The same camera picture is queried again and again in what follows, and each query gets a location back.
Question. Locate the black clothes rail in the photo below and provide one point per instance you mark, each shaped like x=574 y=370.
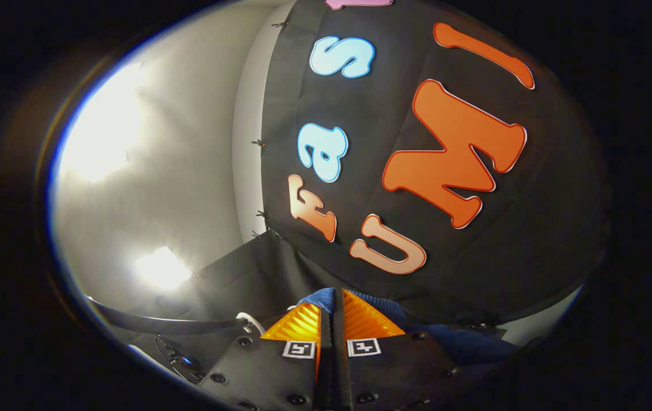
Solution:
x=160 y=325

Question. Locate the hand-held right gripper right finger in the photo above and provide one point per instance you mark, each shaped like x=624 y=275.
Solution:
x=394 y=371

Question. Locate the white plastic hanger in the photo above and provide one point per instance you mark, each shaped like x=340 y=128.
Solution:
x=257 y=322

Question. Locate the ceiling light panel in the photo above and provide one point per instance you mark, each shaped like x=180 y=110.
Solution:
x=161 y=268

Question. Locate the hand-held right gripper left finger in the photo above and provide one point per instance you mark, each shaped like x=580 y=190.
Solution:
x=269 y=371

